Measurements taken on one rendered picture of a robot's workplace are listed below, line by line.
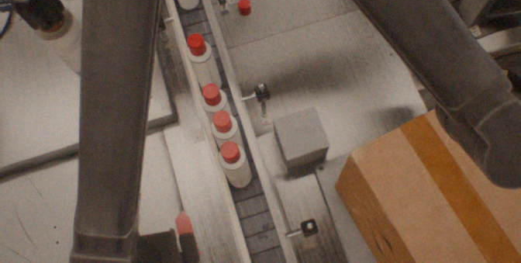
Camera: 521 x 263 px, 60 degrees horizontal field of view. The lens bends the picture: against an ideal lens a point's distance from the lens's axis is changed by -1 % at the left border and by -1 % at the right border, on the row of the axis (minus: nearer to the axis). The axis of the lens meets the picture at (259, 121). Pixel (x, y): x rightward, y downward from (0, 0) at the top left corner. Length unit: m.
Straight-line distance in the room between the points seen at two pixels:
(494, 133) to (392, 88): 0.74
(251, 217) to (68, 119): 0.49
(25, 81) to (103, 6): 0.91
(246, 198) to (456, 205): 0.43
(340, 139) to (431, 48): 0.71
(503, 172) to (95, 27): 0.36
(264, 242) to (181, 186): 0.24
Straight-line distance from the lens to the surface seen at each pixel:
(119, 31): 0.35
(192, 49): 0.90
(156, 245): 0.62
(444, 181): 0.79
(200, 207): 1.05
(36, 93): 1.22
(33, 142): 1.17
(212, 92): 0.85
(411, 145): 0.79
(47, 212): 1.17
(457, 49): 0.40
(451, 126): 0.48
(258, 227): 0.98
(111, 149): 0.40
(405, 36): 0.38
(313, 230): 0.90
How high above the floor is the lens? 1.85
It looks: 70 degrees down
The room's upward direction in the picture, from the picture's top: 9 degrees counter-clockwise
